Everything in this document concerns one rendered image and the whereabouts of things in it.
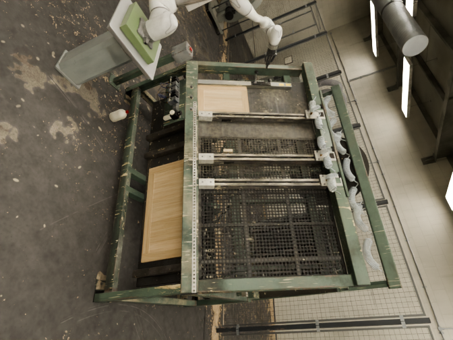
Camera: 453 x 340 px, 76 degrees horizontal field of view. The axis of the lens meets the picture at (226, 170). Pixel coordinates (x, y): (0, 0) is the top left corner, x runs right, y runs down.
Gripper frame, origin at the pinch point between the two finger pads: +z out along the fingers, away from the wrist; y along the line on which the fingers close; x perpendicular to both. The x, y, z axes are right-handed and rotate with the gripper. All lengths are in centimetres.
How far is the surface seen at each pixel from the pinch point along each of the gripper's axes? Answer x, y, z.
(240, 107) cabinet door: 44, 28, 14
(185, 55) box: -1, 81, -5
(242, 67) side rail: -6.9, 23.1, 11.7
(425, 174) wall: -44, -433, 317
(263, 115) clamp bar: 57, 9, 9
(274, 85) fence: 16.1, -7.6, 11.5
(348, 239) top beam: 175, -43, 5
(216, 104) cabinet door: 41, 52, 14
